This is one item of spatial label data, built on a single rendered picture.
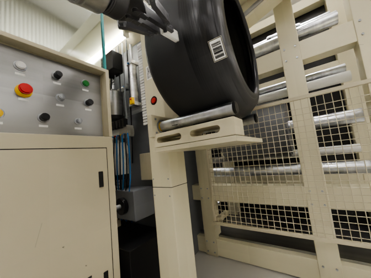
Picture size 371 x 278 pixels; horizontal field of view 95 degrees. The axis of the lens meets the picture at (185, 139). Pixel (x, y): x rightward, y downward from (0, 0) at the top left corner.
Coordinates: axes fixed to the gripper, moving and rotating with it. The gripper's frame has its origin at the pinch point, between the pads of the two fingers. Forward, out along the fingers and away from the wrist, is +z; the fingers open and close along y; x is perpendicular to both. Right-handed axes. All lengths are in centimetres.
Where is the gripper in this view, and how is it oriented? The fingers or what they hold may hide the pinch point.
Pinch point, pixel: (169, 32)
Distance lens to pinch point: 59.2
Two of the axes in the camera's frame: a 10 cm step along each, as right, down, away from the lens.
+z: 5.6, -1.1, 8.2
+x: 1.8, 9.8, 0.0
